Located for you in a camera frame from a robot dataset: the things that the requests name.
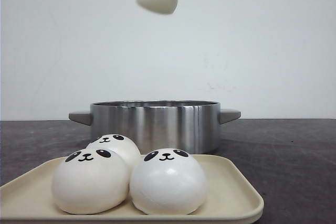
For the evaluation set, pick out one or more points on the stainless steel steamer pot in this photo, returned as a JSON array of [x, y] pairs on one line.
[[189, 125]]

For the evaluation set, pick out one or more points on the cream plastic tray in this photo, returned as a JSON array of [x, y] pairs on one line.
[[231, 199]]

